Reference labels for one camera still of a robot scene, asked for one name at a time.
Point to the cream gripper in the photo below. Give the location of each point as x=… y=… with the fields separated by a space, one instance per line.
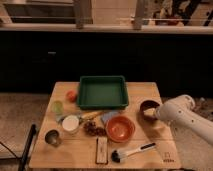
x=150 y=112

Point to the dark brown bowl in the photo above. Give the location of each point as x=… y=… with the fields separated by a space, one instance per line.
x=146 y=105

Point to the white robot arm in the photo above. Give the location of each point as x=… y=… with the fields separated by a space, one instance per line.
x=180 y=110

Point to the green plastic tray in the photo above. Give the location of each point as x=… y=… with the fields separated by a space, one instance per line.
x=102 y=92

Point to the orange bowl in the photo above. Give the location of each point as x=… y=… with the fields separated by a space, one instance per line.
x=120 y=129

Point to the blue sponge cloth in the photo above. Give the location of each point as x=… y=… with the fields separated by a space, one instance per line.
x=108 y=115

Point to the black and white brush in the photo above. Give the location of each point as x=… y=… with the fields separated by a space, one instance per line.
x=118 y=155

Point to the yellow corn cob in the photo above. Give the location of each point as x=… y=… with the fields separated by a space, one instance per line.
x=90 y=115

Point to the wooden block with dark edges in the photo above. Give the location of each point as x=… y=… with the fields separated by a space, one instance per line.
x=102 y=150

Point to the brown grape bunch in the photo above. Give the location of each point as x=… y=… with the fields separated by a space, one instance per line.
x=91 y=129

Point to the wooden folding table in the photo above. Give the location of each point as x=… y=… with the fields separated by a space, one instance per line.
x=56 y=148

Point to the orange tomato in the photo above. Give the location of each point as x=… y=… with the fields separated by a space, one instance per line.
x=71 y=96

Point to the translucent green cup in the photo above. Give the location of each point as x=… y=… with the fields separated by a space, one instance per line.
x=57 y=107

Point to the metal cup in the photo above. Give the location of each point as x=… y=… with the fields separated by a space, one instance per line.
x=52 y=137

